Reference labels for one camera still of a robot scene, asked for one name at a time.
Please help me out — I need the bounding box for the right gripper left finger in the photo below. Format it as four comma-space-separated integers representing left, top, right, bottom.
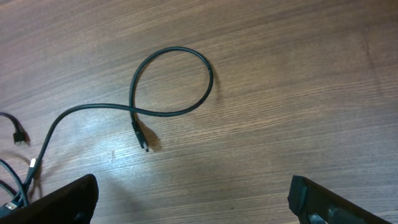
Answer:
1, 174, 99, 224

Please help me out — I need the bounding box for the black USB cable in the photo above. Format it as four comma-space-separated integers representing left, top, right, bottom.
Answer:
0, 45, 215, 215
0, 111, 29, 206

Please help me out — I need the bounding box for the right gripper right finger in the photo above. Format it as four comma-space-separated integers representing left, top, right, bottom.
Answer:
288, 175, 389, 224

